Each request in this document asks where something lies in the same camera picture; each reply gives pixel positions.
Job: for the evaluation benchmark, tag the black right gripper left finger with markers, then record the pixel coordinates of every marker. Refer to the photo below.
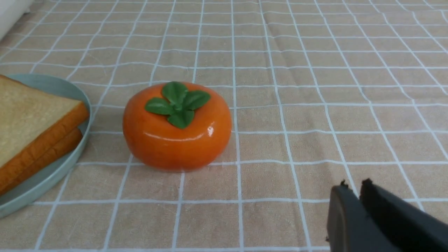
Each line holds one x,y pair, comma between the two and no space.
349,226

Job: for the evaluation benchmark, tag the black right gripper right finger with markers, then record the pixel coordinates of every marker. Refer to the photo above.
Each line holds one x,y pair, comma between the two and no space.
405,226

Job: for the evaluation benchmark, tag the toast slice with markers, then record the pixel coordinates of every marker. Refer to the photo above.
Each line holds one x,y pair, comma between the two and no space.
33,121
63,147

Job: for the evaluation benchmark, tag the orange checkered tablecloth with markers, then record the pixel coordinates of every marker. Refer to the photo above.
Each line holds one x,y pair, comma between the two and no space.
319,91

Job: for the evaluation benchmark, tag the orange persimmon with green leaves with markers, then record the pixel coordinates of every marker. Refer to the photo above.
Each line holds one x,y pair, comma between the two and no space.
177,126

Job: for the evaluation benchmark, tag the light blue plate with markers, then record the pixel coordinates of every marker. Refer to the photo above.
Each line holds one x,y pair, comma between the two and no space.
35,186

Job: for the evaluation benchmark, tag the white side table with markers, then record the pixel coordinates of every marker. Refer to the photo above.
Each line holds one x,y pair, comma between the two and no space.
10,12

